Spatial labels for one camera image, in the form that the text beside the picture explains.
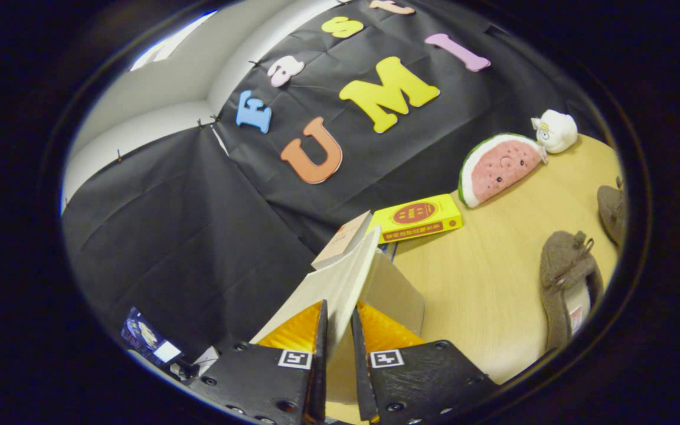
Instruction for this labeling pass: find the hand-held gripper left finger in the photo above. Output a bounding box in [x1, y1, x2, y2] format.
[189, 300, 329, 425]

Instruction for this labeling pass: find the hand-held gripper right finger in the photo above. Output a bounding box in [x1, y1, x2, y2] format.
[350, 301, 500, 425]

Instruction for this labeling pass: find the beige fabric storage box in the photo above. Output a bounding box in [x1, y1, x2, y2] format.
[250, 226, 426, 423]

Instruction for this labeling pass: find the brown fuzzy shoe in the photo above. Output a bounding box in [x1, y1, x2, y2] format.
[540, 230, 604, 352]
[597, 177, 627, 249]

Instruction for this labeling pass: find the white device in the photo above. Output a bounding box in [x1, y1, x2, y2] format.
[194, 346, 221, 372]

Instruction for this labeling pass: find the beige book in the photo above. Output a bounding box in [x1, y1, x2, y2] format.
[312, 211, 373, 270]

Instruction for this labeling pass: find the yellow book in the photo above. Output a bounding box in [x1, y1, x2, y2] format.
[365, 194, 463, 244]

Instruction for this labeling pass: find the blue monitor screen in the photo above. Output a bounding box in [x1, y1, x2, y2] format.
[120, 307, 182, 364]

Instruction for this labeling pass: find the watermelon slice plush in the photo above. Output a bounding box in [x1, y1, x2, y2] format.
[458, 133, 548, 208]

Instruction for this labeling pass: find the white plush toy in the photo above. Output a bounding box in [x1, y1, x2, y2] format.
[531, 109, 578, 154]

